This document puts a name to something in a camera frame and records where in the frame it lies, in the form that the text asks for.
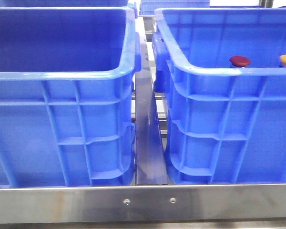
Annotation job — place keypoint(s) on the blue empty target bin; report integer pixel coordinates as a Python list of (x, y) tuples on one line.
[(225, 125)]

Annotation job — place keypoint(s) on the steel rack front rail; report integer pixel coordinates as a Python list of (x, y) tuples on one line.
[(148, 203)]

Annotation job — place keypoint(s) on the rail screw left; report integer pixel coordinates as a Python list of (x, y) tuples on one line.
[(126, 201)]

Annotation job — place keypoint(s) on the blue background crate centre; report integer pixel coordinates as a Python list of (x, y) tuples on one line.
[(147, 7)]

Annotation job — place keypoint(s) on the rail screw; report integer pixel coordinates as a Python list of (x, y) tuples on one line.
[(172, 200), (126, 201)]

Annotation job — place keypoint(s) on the blue source bin with buttons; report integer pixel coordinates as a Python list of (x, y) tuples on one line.
[(66, 76)]

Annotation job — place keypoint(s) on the steel rack divider bar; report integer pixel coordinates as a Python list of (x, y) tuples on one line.
[(150, 162)]

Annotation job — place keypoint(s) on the rail screw right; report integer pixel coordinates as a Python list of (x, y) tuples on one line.
[(172, 200)]

